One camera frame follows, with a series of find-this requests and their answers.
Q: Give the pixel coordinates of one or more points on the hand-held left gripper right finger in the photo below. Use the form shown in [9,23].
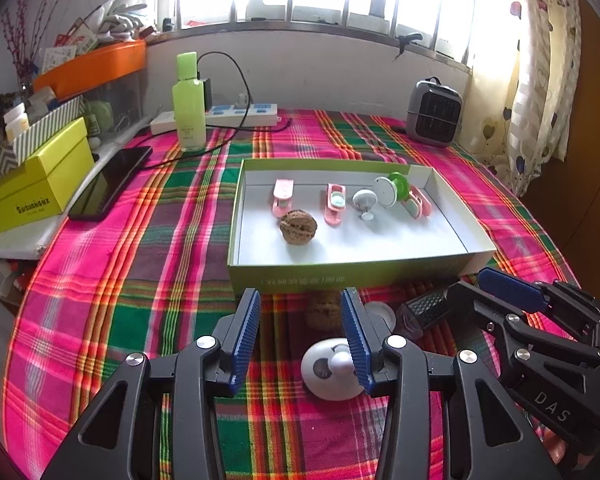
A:
[355,345]

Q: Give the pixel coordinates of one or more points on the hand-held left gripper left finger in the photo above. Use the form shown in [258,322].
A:
[245,340]

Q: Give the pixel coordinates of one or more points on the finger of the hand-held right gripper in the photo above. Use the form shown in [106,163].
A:
[510,290]
[480,305]

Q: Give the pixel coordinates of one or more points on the white panda toy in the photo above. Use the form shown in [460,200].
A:
[325,370]

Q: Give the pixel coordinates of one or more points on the white round cap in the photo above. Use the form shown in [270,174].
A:
[382,312]

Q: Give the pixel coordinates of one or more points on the brown walnut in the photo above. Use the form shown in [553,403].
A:
[297,227]
[322,310]

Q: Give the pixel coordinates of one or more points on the green cardboard box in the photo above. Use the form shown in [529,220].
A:
[380,272]

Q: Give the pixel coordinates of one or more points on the pink plastic clip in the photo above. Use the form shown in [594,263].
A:
[416,203]
[282,197]

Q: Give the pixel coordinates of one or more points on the pink clip with teal pad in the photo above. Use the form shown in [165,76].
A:
[335,203]

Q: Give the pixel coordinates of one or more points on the white mushroom-shaped knob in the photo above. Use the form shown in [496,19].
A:
[364,201]

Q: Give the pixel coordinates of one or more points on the person's right hand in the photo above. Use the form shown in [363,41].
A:
[555,447]

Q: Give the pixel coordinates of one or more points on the pink green plaid tablecloth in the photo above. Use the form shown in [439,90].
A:
[130,260]

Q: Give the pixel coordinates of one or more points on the green and white spool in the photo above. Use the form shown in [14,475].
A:
[392,190]

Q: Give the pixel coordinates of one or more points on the grey small heater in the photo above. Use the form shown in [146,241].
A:
[435,112]

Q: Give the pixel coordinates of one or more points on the black smartphone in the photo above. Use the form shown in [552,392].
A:
[112,182]

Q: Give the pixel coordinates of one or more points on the heart print curtain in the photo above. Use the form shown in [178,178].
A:
[535,85]

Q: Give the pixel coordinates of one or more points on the white power strip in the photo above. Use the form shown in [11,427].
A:
[230,114]

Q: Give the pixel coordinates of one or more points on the white plug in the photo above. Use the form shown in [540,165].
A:
[240,100]

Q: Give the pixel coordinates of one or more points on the green lotion bottle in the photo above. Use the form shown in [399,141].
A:
[190,105]

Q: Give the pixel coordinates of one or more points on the black charger adapter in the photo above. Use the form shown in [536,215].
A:
[208,96]

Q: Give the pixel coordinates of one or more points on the yellow-green shoe box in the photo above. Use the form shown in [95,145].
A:
[35,190]

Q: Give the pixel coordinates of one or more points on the clear plastic tank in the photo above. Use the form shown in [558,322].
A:
[115,105]

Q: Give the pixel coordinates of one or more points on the green fuzzy ball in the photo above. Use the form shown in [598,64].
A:
[100,112]

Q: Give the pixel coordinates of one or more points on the grey chevron striped box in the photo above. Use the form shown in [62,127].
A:
[45,127]

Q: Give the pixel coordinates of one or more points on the orange plastic lid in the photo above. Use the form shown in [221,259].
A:
[95,67]

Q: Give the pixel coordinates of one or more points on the small white jar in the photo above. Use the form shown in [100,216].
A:
[17,120]

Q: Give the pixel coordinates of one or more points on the printed paper card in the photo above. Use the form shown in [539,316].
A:
[60,55]

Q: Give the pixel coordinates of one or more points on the pile of white gloves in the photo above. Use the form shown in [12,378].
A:
[120,15]

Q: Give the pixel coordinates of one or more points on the dried pink flower branches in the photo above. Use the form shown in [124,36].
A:
[25,25]

